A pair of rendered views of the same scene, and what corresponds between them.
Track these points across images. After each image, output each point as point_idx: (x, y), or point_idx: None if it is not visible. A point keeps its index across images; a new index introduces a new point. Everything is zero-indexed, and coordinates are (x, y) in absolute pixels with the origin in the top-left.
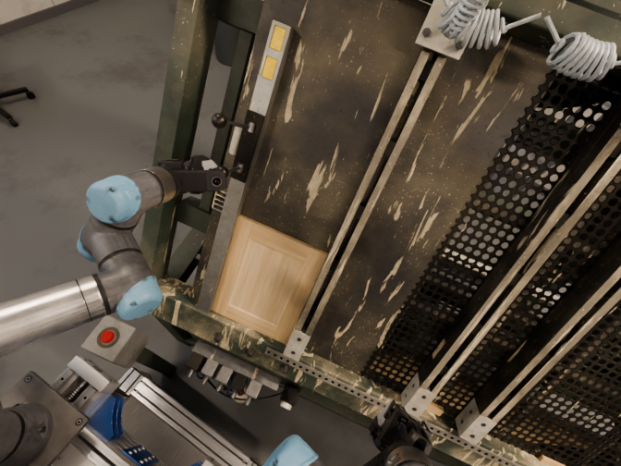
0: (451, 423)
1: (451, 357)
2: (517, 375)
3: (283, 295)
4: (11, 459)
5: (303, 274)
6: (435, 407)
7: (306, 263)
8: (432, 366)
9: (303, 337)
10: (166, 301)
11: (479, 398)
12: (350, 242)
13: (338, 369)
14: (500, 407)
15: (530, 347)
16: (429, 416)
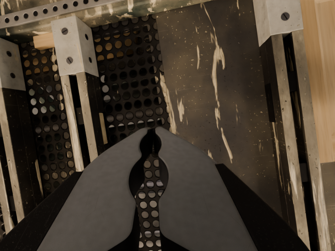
0: (15, 38)
1: (85, 134)
2: (15, 169)
3: (333, 62)
4: None
5: (323, 117)
6: (46, 46)
7: (327, 135)
8: (93, 108)
9: (281, 26)
10: None
11: (20, 97)
12: (303, 219)
13: (186, 1)
14: None
15: (33, 198)
16: (42, 29)
